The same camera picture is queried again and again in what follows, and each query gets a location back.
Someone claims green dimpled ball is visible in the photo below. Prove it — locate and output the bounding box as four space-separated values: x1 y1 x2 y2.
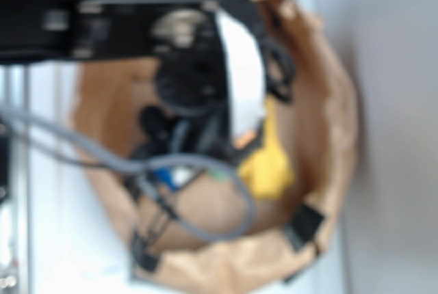
208 170 230 182

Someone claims brown paper bag bin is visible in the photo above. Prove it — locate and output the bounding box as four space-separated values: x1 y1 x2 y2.
71 0 358 293

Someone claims gray cable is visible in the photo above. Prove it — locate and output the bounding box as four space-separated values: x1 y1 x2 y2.
0 107 257 241

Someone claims yellow microfiber cloth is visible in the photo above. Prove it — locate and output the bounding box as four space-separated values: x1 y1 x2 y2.
237 97 295 200

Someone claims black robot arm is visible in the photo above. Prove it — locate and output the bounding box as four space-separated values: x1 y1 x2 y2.
1 0 294 174

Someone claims aluminium frame rail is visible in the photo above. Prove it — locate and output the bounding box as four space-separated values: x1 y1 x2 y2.
0 64 35 294

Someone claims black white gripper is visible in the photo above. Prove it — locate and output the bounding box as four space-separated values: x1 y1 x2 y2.
131 0 295 166

